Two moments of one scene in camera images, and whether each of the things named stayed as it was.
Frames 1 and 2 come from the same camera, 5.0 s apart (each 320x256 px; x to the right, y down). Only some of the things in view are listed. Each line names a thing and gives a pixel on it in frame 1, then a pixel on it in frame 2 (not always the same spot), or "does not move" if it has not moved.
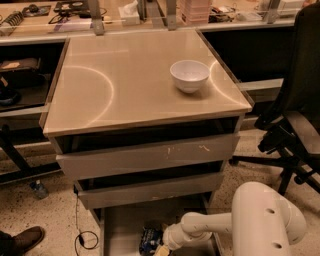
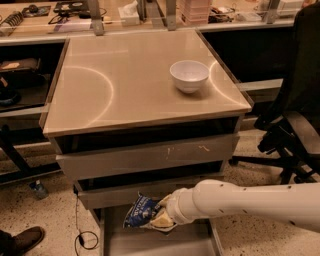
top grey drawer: (143, 158) does not move
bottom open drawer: (120, 231) does not move
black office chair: (291, 128) does not move
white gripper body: (171, 236) -> (175, 208)
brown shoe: (21, 242) does not move
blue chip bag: (151, 237) -> (142, 211)
